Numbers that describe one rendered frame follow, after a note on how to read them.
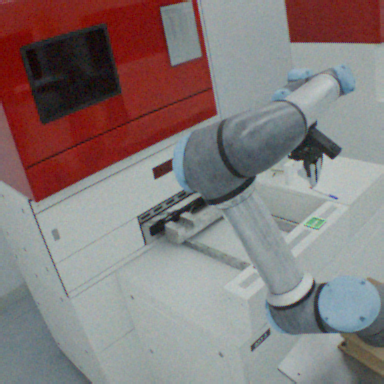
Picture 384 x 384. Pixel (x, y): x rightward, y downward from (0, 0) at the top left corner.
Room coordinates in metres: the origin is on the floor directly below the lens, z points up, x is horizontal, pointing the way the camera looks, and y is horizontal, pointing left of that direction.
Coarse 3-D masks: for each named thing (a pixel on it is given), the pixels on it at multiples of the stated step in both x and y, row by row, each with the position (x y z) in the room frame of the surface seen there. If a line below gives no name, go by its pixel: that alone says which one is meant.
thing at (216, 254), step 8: (192, 240) 1.38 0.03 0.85; (192, 248) 1.36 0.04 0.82; (200, 248) 1.32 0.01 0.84; (208, 248) 1.30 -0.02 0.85; (216, 256) 1.26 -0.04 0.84; (224, 256) 1.23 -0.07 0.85; (232, 256) 1.22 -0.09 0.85; (232, 264) 1.20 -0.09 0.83; (240, 264) 1.17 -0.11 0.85; (248, 264) 1.15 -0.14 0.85
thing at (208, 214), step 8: (208, 208) 1.54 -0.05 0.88; (216, 208) 1.53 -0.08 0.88; (200, 216) 1.49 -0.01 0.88; (208, 216) 1.48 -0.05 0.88; (216, 216) 1.49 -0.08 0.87; (200, 224) 1.44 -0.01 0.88; (208, 224) 1.46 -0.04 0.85; (168, 232) 1.42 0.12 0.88; (192, 232) 1.41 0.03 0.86; (176, 240) 1.37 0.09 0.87; (184, 240) 1.38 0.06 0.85
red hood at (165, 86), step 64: (0, 0) 1.21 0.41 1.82; (64, 0) 1.32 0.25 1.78; (128, 0) 1.46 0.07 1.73; (192, 0) 1.63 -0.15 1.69; (0, 64) 1.17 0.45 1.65; (64, 64) 1.30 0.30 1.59; (128, 64) 1.43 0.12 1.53; (192, 64) 1.60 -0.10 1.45; (0, 128) 1.24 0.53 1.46; (64, 128) 1.26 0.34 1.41; (128, 128) 1.39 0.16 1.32
